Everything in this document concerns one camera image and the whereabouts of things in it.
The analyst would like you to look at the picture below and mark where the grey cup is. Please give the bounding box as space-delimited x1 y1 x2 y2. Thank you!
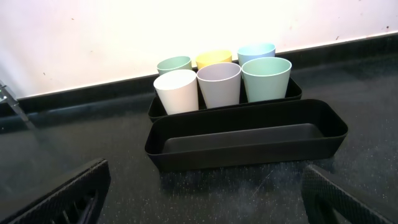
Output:
196 62 243 110

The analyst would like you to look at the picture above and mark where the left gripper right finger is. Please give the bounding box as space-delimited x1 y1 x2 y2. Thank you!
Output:
300 164 398 224

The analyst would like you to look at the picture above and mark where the green cup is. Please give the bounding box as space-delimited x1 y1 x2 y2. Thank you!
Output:
156 55 193 76
241 57 293 103

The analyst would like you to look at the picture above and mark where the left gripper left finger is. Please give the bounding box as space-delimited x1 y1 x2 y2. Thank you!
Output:
0 157 112 224

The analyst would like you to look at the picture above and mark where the black tray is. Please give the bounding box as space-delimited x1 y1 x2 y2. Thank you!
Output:
147 76 303 123
144 98 349 172

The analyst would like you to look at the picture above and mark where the yellow cup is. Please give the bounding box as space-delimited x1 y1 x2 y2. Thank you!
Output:
195 49 233 70

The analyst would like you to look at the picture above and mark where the pink cup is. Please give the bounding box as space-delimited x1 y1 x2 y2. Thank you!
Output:
152 68 200 116

